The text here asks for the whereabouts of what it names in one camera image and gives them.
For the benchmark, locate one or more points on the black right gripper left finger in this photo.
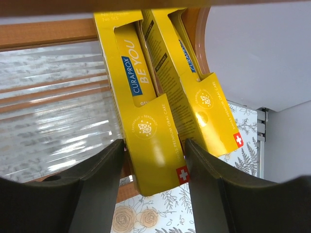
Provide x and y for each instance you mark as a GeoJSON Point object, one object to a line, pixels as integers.
{"type": "Point", "coordinates": [80, 199]}

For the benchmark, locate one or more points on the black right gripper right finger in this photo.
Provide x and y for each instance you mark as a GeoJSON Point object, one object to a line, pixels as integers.
{"type": "Point", "coordinates": [243, 203]}

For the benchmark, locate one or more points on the yellow toothpaste box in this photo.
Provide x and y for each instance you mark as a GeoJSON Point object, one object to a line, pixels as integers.
{"type": "Point", "coordinates": [145, 118]}

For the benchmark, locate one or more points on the wooden three-tier shelf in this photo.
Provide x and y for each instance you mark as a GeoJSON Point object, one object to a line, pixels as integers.
{"type": "Point", "coordinates": [56, 106]}

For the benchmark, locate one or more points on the floral patterned table mat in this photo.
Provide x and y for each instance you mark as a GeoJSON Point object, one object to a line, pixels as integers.
{"type": "Point", "coordinates": [179, 210]}

